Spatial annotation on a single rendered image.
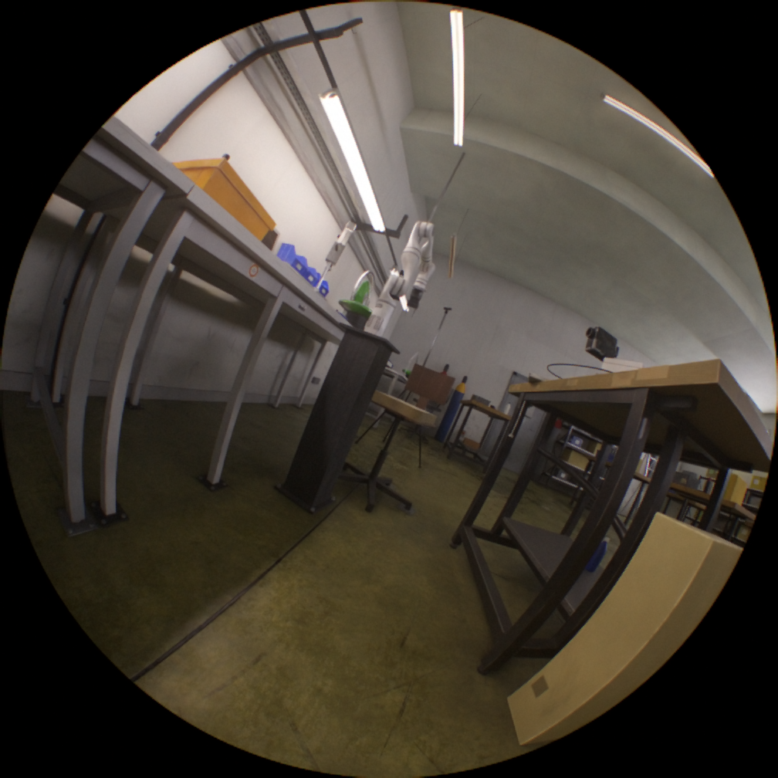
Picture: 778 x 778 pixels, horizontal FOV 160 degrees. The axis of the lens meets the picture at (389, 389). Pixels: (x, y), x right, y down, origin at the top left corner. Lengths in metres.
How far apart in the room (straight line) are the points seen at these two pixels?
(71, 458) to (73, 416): 0.11
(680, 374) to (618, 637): 0.58
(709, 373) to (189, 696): 1.16
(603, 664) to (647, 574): 0.22
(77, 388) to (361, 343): 1.05
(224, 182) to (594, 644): 1.41
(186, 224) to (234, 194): 0.16
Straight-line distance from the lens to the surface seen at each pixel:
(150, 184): 0.72
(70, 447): 0.82
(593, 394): 0.97
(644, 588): 0.73
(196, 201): 0.73
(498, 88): 3.94
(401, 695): 0.84
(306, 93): 2.22
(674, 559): 0.70
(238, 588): 0.88
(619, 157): 4.18
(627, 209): 3.98
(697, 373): 0.70
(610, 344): 1.38
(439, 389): 1.91
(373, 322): 1.28
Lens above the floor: 0.68
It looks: 1 degrees down
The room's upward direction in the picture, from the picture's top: 23 degrees clockwise
